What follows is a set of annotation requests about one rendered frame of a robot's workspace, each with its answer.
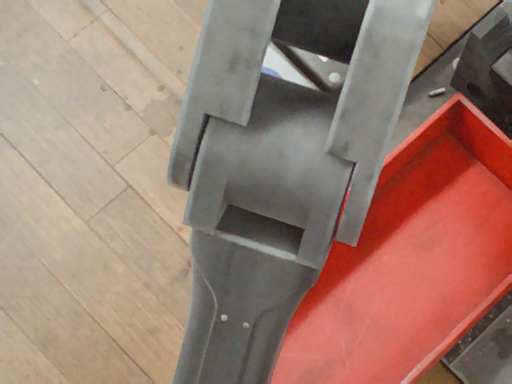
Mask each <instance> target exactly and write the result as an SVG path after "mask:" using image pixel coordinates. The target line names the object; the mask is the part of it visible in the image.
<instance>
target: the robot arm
mask: <svg viewBox="0 0 512 384"><path fill-rule="evenodd" d="M436 1H437V0H207V5H206V9H205V13H204V17H203V22H202V26H201V30H200V34H199V39H198V43H197V47H196V51H195V56H194V60H193V64H192V68H190V73H189V77H188V81H187V85H186V90H185V94H184V98H183V104H182V108H181V112H180V116H179V121H178V125H177V129H176V133H175V138H173V142H172V146H171V150H170V155H169V160H168V166H167V175H166V181H167V184H168V185H170V186H173V188H177V189H180V190H183V191H186V192H189V194H188V198H187V202H186V207H185V212H184V216H183V221H182V225H185V226H188V227H192V231H190V235H189V242H188V244H189V249H190V253H192V294H190V302H189V310H188V316H187V322H186V326H185V331H184V335H183V340H182V344H181V348H180V352H179V357H178V361H177V365H176V369H175V374H173V378H172V382H171V384H270V383H271V380H272V376H273V373H274V369H275V366H277V362H278V359H279V356H280V352H281V348H282V345H283V342H284V337H285V334H286V331H287V328H288V325H289V323H290V319H291V317H292V315H294V313H295V312H296V310H297V308H298V306H299V304H300V302H301V301H302V299H303V297H304V296H305V294H306V293H307V291H308V290H309V289H311V287H313V286H314V285H315V283H316V282H317V280H318V278H319V276H320V273H321V270H322V268H323V266H324V264H325V261H326V259H328V256H329V252H330V249H331V246H332V243H333V240H334V235H335V232H336V228H337V224H338V219H339V215H340V212H341V209H342V206H343V202H345V199H346V196H347V193H348V190H349V186H350V183H351V179H352V176H353V173H354V169H355V166H356V163H358V166H357V169H356V173H355V176H354V179H353V183H352V186H351V190H350V193H349V196H348V199H347V202H346V206H345V210H343V213H342V216H341V219H340V223H339V227H338V230H337V233H336V238H335V241H338V242H341V243H345V244H348V245H351V246H354V247H356V244H357V241H358V238H359V234H360V231H362V228H363V225H364V222H365V218H366V215H367V212H368V209H369V206H370V202H371V199H372V196H373V193H374V190H375V186H376V183H377V180H379V177H380V174H381V171H382V167H383V164H384V160H385V157H386V154H387V150H388V147H389V144H390V141H391V138H392V134H393V131H394V128H396V125H397V122H398V118H399V115H400V112H401V109H402V106H403V102H404V99H405V96H406V93H407V90H408V85H409V82H410V79H412V76H413V73H414V70H415V66H416V63H417V60H418V57H419V54H420V50H421V47H422V44H423V41H424V38H425V34H426V31H427V28H429V25H430V22H431V17H432V14H433V11H434V8H435V5H436ZM270 40H272V41H275V42H279V43H282V44H285V45H288V46H291V47H295V48H298V49H302V50H305V51H308V53H312V54H315V55H318V56H321V57H324V58H328V59H331V60H335V61H338V62H341V63H345V64H348V65H350V66H349V70H348V74H347V77H346V80H345V83H343V88H342V91H341V94H340V97H339V96H336V95H333V94H329V93H325V92H322V91H319V90H316V89H313V88H309V87H306V85H303V84H300V83H297V82H294V81H290V80H286V79H283V78H280V77H277V76H273V75H270V74H267V73H264V72H262V67H263V64H264V60H265V56H266V53H267V48H268V45H269V41H270Z"/></svg>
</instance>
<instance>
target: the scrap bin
mask: <svg viewBox="0 0 512 384"><path fill-rule="evenodd" d="M350 190H351V189H350ZM350 190H349V191H348V193H347V196H346V199H345V202H343V206H342V209H341V212H340V215H339V219H338V224H337V228H336V232H335V235H334V240H333V243H332V246H331V249H330V252H329V256H328V259H326V261H325V264H324V266H323V268H322V270H321V273H320V276H319V278H318V280H317V282H316V283H315V285H314V286H313V287H311V289H309V290H308V291H307V293H306V294H305V296H304V297H303V299H302V301H301V302H300V304H299V306H298V308H297V310H296V312H295V313H294V315H292V317H291V319H290V323H289V325H288V328H287V331H286V334H285V337H284V342H283V345H282V348H281V352H280V356H279V359H278V362H277V366H275V369H274V373H273V376H272V380H271V383H270V384H416V383H417V382H418V381H419V380H420V379H421V378H422V377H423V376H424V375H425V374H426V373H427V372H429V370H430V369H431V368H432V367H433V366H434V365H435V364H436V363H437V362H438V361H439V360H440V359H441V358H442V357H443V356H444V355H446V353H448V352H449V351H450V350H451V349H452V348H453V347H454V346H455V345H456V344H457V343H458V342H459V341H460V340H461V339H463V337H464V336H465V335H466V334H467V333H468V332H469V331H470V330H471V329H472V328H473V327H474V326H475V325H476V324H477V323H478V322H480V320H481V319H482V318H483V317H484V316H485V315H486V314H487V313H488V312H489V311H490V310H491V309H492V308H493V307H494V306H495V305H497V303H498V302H499V301H500V300H501V299H502V298H503V297H504V296H505V295H506V294H507V293H508V292H509V291H510V290H511V289H512V141H511V140H509V139H508V138H507V137H506V135H505V134H504V133H503V132H502V131H501V130H500V129H499V128H498V127H497V126H495V125H494V124H492V123H491V122H490V121H489V120H488V118H487V117H486V116H485V115H484V114H483V113H482V112H481V111H480V110H478V109H477V108H475V107H474V106H473V105H472V104H471V102H470V101H469V100H468V99H467V98H466V97H465V96H464V95H463V94H461V93H460V92H457V93H456V94H455V95H453V96H452V97H451V98H450V99H449V100H448V101H447V102H446V104H444V105H442V106H441V107H440V108H439V109H438V110H437V111H436V112H435V113H434V114H432V115H431V116H430V117H429V118H427V120H426V121H425V122H424V123H423V124H422V125H420V126H419V127H418V128H417V129H416V130H415V131H414V132H413V133H411V134H409V135H408V137H407V138H406V139H405V140H404V141H403V142H402V143H401V144H400V145H398V146H397V147H396V148H394V149H393V150H392V151H391V152H390V154H389V155H387V156H386V157H385V160H384V164H383V167H382V171H381V174H380V177H379V180H377V183H376V186H375V190H374V193H373V196H372V199H371V202H370V206H369V209H368V212H367V215H366V218H365V222H364V225H363V228H362V231H360V234H359V238H358V241H357V244H356V247H354V246H351V245H348V244H345V243H341V242H338V241H335V238H336V233H337V230H338V227H339V223H340V219H341V216H342V213H343V210H345V206H346V202H347V199H348V196H349V193H350Z"/></svg>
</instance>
